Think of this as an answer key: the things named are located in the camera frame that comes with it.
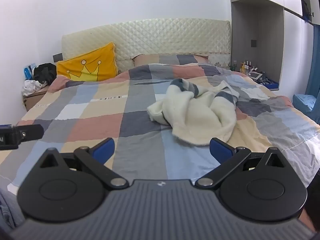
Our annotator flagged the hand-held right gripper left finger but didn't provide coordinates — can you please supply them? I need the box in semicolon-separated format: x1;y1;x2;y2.
37;137;130;188

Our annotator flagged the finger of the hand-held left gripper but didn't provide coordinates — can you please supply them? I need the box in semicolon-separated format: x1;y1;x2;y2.
14;124;44;144

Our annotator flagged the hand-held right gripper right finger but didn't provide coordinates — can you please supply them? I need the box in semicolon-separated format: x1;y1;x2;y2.
194;137;287;188

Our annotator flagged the cream striped sweater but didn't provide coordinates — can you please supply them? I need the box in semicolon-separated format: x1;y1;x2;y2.
147;78;241;146

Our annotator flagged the cardboard box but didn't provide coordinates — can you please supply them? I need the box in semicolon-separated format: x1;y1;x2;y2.
22;86;50;112

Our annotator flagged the checked patchwork quilt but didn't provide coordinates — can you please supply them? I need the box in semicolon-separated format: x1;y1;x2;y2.
7;64;320;188

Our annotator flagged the white crumpled cloth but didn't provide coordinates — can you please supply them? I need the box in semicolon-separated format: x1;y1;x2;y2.
22;79;48;96

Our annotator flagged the blue packet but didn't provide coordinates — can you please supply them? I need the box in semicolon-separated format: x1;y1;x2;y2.
24;64;38;80

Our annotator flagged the black cloth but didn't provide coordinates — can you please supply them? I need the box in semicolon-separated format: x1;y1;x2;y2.
33;63;57;85

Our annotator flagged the person's blue jeans leg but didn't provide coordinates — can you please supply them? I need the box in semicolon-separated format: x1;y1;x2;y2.
0;187;24;230

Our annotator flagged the blue tray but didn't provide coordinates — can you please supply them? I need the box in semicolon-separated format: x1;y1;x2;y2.
260;74;279;90

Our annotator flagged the row of small bottles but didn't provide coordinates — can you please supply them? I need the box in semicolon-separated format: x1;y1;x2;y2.
230;60;258;75

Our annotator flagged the yellow crown pillow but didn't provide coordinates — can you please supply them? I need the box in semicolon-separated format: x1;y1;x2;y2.
56;42;118;82

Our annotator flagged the checked pillow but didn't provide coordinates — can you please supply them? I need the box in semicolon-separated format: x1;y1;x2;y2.
132;54;209;67

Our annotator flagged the blue curtain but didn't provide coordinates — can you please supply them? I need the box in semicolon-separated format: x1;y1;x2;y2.
301;0;320;125

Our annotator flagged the grey wardrobe unit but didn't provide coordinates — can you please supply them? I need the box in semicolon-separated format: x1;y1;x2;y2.
229;0;320;92

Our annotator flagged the cream quilted headboard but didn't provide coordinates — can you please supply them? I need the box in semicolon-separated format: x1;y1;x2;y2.
61;18;232;77

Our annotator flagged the curtain rod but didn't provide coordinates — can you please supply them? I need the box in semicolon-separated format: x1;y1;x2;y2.
284;6;316;26

